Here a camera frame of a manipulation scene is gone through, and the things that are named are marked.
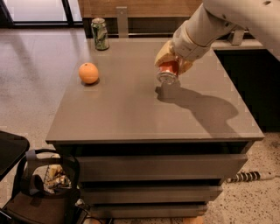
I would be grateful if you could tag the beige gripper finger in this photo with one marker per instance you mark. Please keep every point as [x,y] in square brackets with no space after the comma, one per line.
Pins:
[165,54]
[183,65]

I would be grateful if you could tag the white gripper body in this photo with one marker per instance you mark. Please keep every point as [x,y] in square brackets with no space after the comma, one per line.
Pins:
[186,45]

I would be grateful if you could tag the red coke can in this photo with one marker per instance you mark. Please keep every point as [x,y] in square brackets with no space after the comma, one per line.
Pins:
[168,72]

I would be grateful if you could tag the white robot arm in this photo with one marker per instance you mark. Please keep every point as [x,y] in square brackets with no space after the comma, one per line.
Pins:
[216,18]

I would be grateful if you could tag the green soda can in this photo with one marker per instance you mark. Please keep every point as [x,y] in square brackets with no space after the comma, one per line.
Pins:
[100,33]

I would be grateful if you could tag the orange fruit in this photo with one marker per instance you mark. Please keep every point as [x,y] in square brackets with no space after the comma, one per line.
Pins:
[88,73]

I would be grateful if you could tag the grey drawer cabinet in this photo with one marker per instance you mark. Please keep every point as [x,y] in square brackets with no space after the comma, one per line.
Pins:
[149,149]

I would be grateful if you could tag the right metal bracket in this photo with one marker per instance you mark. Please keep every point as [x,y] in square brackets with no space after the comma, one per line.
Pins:
[235,38]

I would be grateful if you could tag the metal bracket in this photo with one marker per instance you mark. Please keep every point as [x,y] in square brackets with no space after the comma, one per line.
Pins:
[122,21]
[235,38]

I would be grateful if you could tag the left metal bracket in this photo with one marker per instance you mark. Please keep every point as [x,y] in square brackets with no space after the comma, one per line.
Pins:
[122,21]

